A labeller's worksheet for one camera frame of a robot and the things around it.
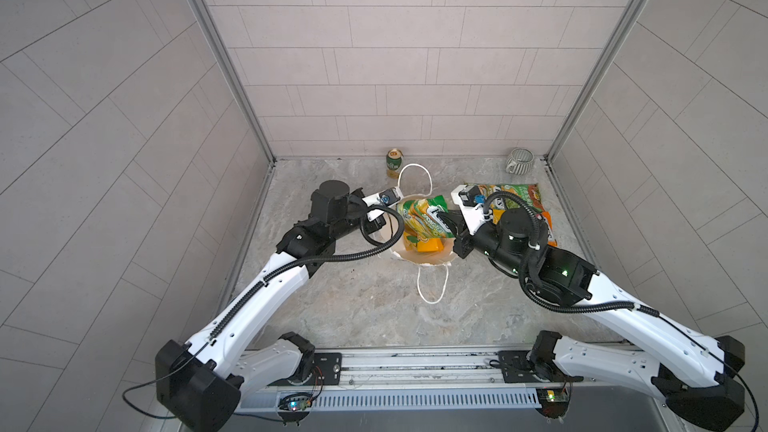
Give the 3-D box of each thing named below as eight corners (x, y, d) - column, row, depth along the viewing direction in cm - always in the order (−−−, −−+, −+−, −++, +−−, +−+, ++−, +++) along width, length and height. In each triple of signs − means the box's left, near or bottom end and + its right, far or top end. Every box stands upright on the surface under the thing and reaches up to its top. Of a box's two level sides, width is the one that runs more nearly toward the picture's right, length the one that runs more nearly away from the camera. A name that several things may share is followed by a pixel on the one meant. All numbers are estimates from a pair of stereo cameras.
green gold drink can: (386, 178, 112) (385, 159, 104) (389, 166, 116) (388, 147, 108) (399, 180, 112) (399, 161, 104) (401, 168, 116) (402, 149, 107)
